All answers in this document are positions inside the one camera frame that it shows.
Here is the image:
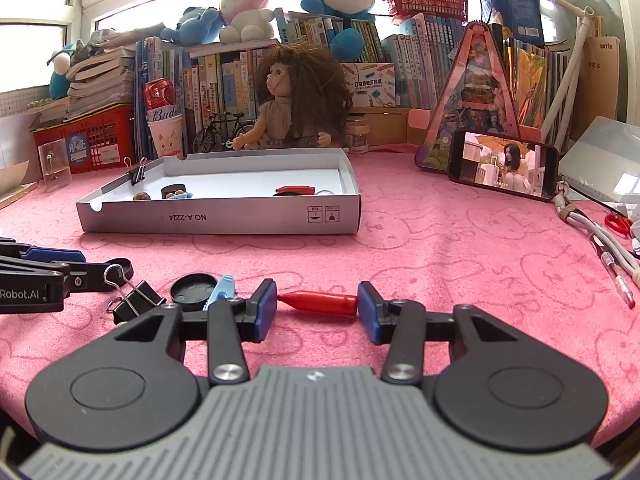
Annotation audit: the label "blue and white plush toy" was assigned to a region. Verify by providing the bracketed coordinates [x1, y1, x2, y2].
[47, 42, 86, 101]

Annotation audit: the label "red scissors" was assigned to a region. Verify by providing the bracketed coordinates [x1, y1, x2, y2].
[603, 212, 636, 236]

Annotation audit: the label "smartphone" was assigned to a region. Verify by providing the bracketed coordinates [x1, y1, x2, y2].
[447, 127, 560, 203]

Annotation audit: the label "white plastic pipes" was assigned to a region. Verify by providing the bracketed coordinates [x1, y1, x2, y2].
[540, 0, 606, 153]

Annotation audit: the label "black miniature bicycle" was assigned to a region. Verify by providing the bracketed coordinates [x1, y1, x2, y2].
[192, 111, 257, 154]

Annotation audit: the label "cat print paper cup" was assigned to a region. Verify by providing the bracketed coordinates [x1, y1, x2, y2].
[147, 114, 185, 159]

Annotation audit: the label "pink white rabbit plush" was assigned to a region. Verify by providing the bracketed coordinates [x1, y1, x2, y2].
[216, 0, 277, 43]

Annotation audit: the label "clear pink pen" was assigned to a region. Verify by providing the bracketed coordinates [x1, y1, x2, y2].
[590, 237, 637, 309]

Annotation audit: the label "grey plastic folder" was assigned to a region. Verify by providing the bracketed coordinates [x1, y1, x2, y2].
[557, 116, 640, 206]

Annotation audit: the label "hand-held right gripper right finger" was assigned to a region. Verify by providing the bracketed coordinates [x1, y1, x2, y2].
[357, 281, 526, 386]

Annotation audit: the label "row of upright books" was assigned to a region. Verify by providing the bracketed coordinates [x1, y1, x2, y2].
[134, 10, 571, 158]

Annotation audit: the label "pink triangular dollhouse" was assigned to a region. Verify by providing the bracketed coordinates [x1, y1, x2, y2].
[415, 20, 523, 173]

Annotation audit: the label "white cable bundle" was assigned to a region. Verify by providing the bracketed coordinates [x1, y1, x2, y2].
[552, 182, 640, 286]

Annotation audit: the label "light blue bear plush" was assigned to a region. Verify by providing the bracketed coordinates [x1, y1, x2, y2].
[160, 6, 226, 47]

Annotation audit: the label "clear acrylic stand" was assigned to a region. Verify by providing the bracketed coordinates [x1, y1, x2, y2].
[38, 139, 71, 193]

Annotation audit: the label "stack of lying books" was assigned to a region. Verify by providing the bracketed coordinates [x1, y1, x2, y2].
[37, 22, 168, 126]

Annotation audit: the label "glossy yellow picture book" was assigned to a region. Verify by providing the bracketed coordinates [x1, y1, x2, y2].
[502, 37, 548, 131]

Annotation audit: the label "curly brown hair doll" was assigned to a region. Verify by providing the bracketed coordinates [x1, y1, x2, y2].
[232, 44, 353, 152]

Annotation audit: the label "red drink can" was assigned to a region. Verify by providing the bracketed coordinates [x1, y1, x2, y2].
[144, 78, 177, 123]

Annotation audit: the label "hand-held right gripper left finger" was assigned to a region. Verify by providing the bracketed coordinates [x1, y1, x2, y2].
[114, 279, 279, 386]

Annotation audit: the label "large black binder clip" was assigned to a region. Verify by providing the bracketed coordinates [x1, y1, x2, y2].
[102, 263, 168, 325]

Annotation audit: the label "small beige jar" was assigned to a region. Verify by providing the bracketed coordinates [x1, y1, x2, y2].
[345, 115, 371, 155]

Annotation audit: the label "plain blue hair clip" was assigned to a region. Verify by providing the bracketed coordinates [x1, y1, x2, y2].
[202, 274, 237, 313]

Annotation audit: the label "white cardboard box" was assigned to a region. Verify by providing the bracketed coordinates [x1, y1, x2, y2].
[76, 148, 361, 236]

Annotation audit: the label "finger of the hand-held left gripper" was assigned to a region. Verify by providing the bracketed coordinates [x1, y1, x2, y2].
[0, 237, 85, 264]
[0, 256, 134, 293]

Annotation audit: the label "wooden drawer unit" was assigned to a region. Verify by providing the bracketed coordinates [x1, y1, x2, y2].
[367, 107, 441, 146]

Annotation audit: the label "large red plastic basket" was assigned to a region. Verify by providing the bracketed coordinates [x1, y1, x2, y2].
[31, 102, 137, 175]

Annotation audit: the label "small black binder clip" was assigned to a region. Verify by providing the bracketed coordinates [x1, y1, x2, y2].
[122, 156, 149, 184]

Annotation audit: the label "brown cardboard board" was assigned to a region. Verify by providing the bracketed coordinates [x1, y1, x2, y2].
[567, 35, 623, 153]

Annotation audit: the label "open paper notebook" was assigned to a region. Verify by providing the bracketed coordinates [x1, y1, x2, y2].
[0, 160, 40, 210]

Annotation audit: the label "pencil print carton box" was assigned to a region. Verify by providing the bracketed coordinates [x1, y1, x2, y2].
[341, 61, 397, 108]

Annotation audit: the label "tall blue carton box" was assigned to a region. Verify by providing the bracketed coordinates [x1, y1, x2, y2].
[492, 0, 546, 48]

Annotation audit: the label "pink printed towel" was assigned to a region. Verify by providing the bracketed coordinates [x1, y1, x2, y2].
[0, 142, 640, 456]

